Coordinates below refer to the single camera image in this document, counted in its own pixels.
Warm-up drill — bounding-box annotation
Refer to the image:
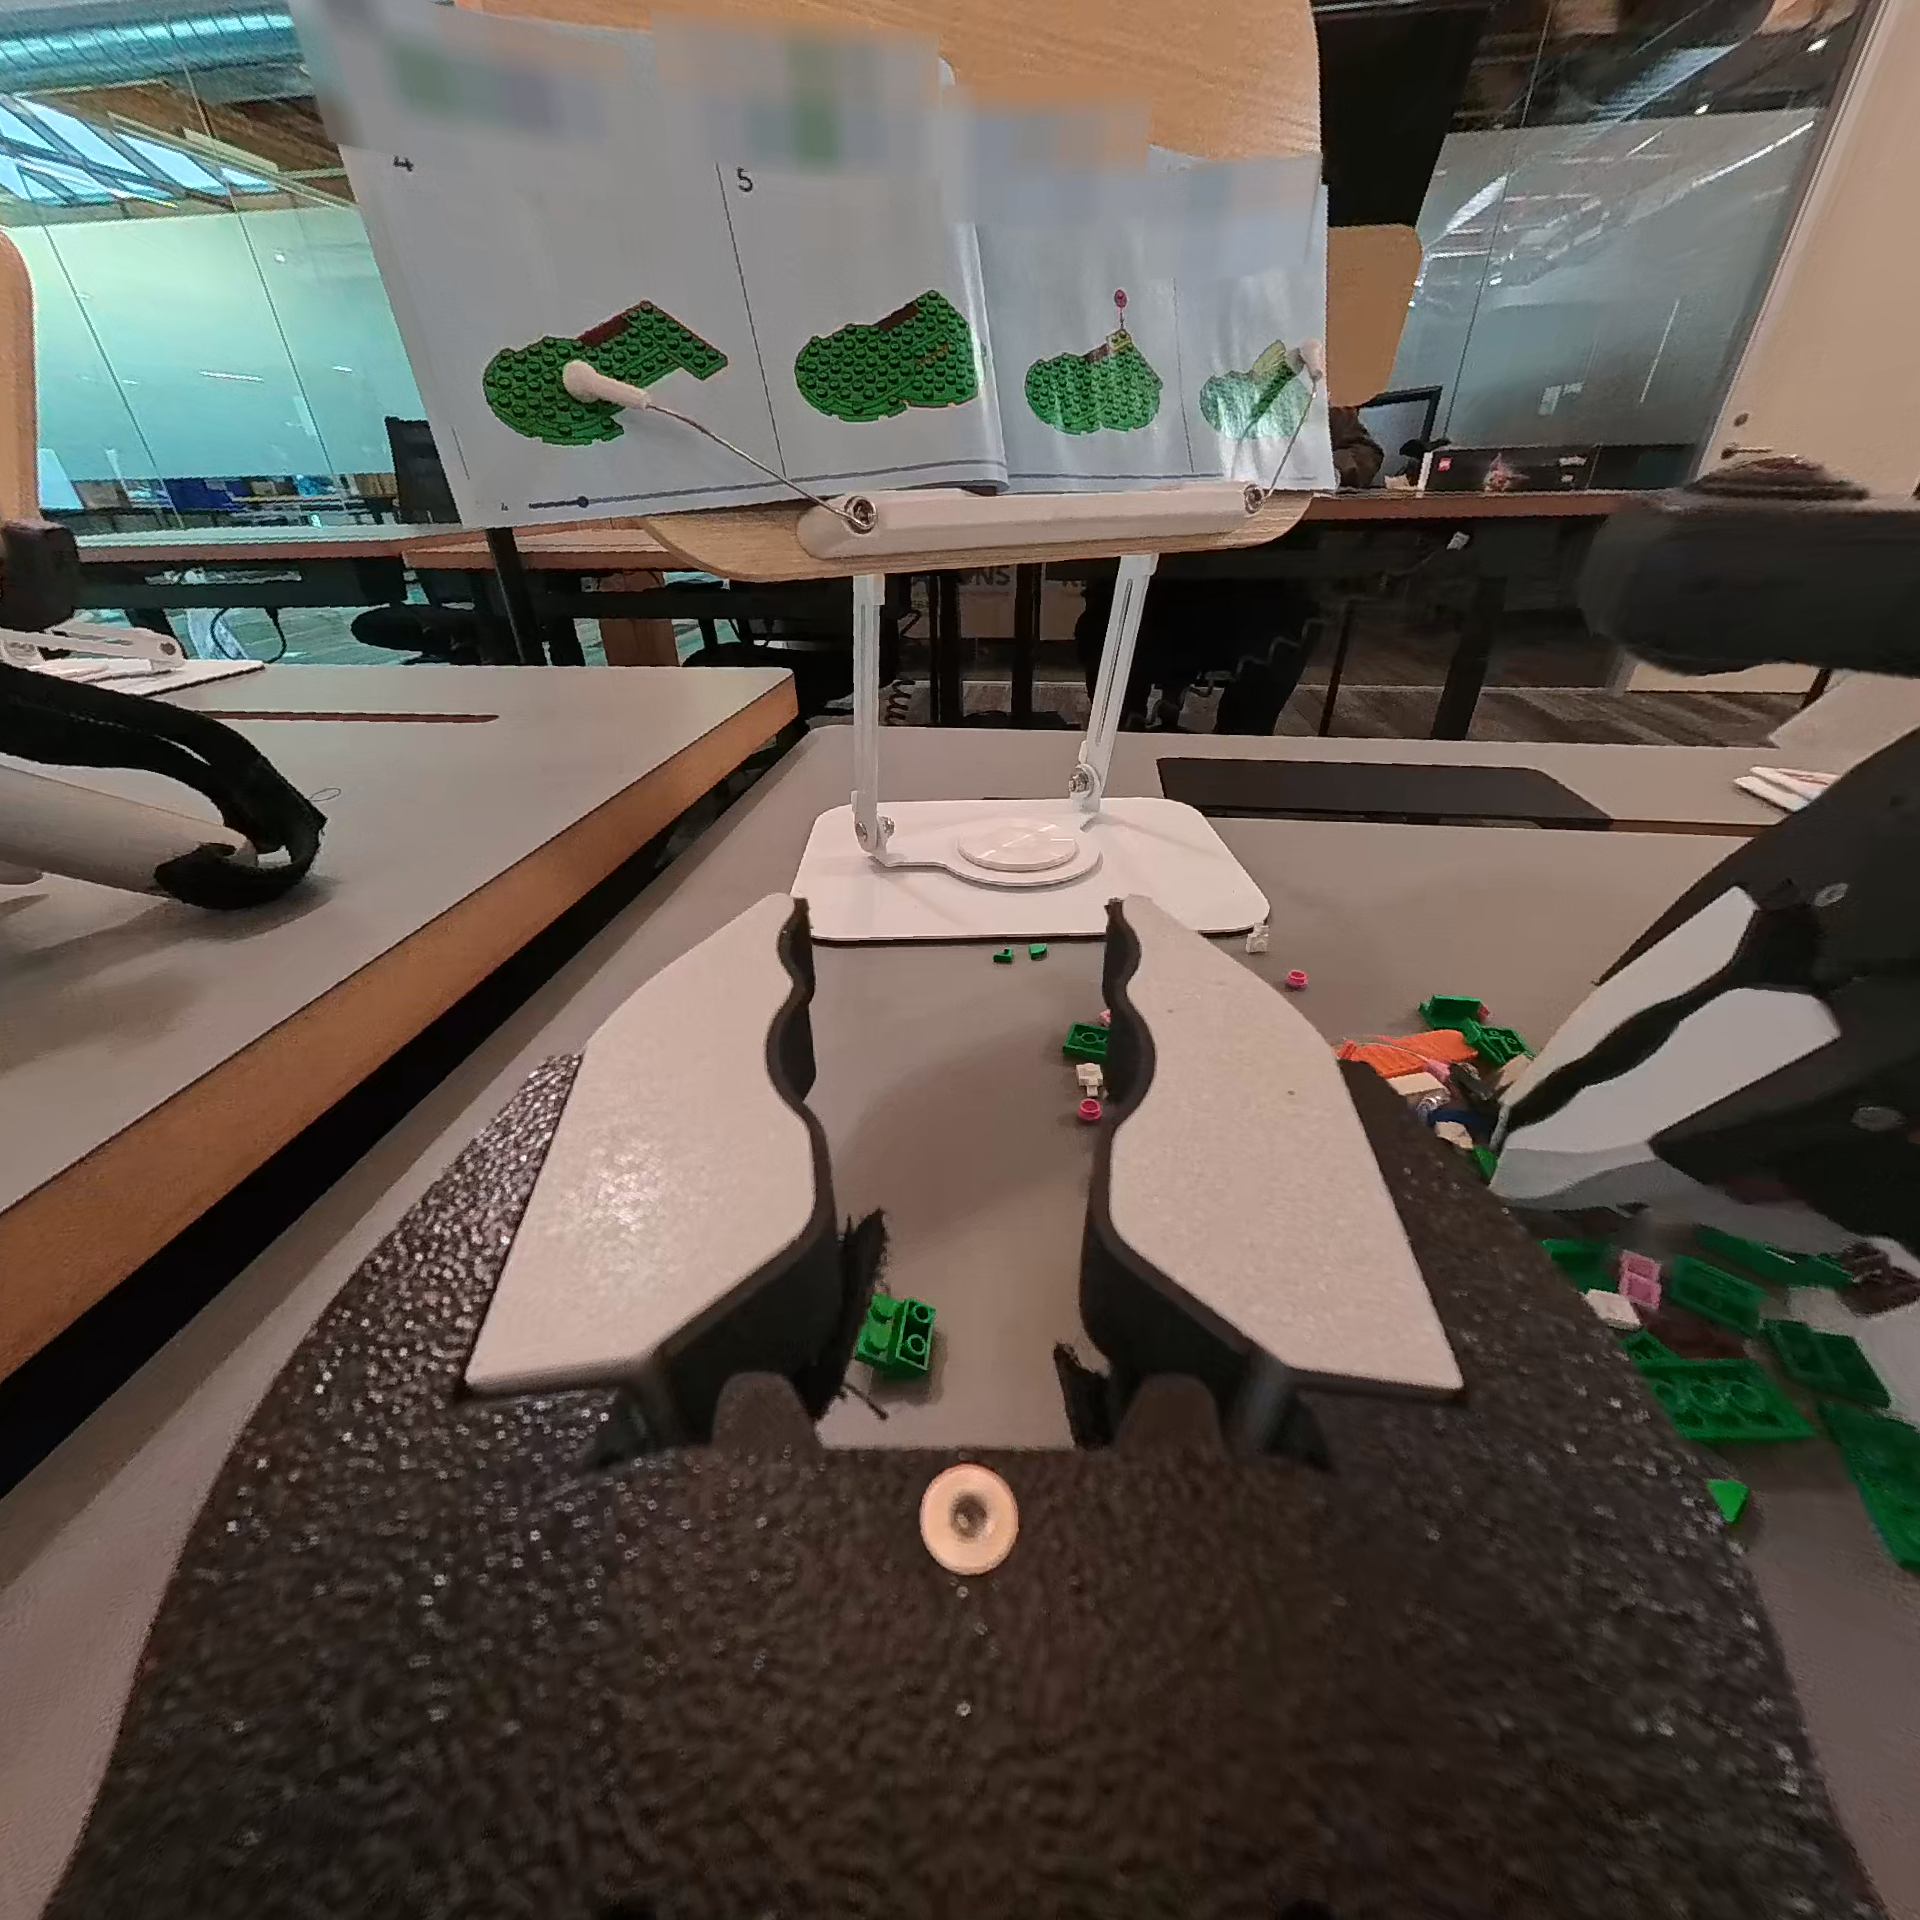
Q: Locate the tan rounded board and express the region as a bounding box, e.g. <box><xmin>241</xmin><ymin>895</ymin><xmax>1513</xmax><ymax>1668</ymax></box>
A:
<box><xmin>1327</xmin><ymin>224</ymin><xmax>1422</xmax><ymax>395</ymax></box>

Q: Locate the black table cable cover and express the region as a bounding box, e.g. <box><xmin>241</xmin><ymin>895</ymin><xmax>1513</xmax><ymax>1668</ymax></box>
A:
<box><xmin>1158</xmin><ymin>756</ymin><xmax>1614</xmax><ymax>831</ymax></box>

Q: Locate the white book stand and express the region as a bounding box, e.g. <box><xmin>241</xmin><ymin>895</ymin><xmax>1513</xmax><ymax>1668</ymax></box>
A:
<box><xmin>449</xmin><ymin>0</ymin><xmax>1327</xmax><ymax>946</ymax></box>

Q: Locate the wooden desk with black legs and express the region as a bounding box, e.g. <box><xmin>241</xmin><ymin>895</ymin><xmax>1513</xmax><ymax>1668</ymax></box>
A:
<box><xmin>1304</xmin><ymin>491</ymin><xmax>1652</xmax><ymax>740</ymax></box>

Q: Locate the open instruction booklet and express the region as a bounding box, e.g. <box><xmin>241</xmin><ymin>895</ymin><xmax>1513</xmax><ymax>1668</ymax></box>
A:
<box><xmin>344</xmin><ymin>59</ymin><xmax>1340</xmax><ymax>530</ymax></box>

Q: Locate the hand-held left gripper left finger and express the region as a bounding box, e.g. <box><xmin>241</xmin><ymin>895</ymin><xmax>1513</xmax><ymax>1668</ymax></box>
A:
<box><xmin>462</xmin><ymin>895</ymin><xmax>845</xmax><ymax>1445</ymax></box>

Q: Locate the black office chair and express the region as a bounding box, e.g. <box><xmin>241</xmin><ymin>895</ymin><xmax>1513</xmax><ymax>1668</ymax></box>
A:
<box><xmin>352</xmin><ymin>417</ymin><xmax>500</xmax><ymax>669</ymax></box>

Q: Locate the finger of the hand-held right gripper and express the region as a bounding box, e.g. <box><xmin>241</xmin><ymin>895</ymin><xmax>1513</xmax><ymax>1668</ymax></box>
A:
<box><xmin>1500</xmin><ymin>885</ymin><xmax>1766</xmax><ymax>1123</ymax></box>
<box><xmin>1488</xmin><ymin>992</ymin><xmax>1847</xmax><ymax>1211</ymax></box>

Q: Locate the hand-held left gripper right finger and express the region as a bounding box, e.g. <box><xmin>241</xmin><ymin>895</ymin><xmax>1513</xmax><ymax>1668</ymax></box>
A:
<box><xmin>1079</xmin><ymin>895</ymin><xmax>1468</xmax><ymax>1455</ymax></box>

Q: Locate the white door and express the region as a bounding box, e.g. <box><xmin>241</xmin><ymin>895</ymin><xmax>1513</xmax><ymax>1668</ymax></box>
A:
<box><xmin>1695</xmin><ymin>0</ymin><xmax>1920</xmax><ymax>699</ymax></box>

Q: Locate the grey desk with wooden edge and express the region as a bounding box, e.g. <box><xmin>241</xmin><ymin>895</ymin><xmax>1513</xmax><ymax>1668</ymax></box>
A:
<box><xmin>0</xmin><ymin>667</ymin><xmax>799</xmax><ymax>1384</ymax></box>

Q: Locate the spare hand-held gripper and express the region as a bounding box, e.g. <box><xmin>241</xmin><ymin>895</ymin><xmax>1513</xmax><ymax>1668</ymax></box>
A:
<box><xmin>0</xmin><ymin>517</ymin><xmax>329</xmax><ymax>913</ymax></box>

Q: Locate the dark lego box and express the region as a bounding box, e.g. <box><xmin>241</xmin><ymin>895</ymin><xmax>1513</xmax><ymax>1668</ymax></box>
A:
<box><xmin>1423</xmin><ymin>447</ymin><xmax>1608</xmax><ymax>495</ymax></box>

